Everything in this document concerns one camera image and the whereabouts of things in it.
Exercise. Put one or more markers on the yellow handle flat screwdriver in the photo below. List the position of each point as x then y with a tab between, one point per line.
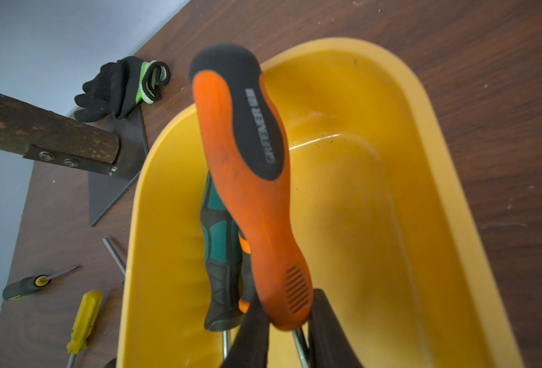
83	324

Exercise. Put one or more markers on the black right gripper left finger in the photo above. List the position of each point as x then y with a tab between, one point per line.
250	348

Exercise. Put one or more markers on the yellow plastic storage box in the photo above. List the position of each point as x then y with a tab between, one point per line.
377	209

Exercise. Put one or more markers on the black screwdriver yellow cap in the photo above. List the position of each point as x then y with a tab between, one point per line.
114	254

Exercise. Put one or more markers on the dark metal tree base plate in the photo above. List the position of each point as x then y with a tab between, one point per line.
106	190

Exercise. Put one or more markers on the large orange black screwdriver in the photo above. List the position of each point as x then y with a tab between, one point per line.
246	148

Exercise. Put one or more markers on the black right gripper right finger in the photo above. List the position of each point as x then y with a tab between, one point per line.
328	344

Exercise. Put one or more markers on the small orange black screwdriver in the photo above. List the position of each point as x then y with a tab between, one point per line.
249	288

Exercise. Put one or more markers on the pink artificial blossom tree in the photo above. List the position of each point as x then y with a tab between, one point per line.
41	135

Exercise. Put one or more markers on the black yellow stubby screwdriver far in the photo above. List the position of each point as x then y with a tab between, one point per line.
30	285

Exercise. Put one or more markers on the black green work glove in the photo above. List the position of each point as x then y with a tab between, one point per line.
119	87

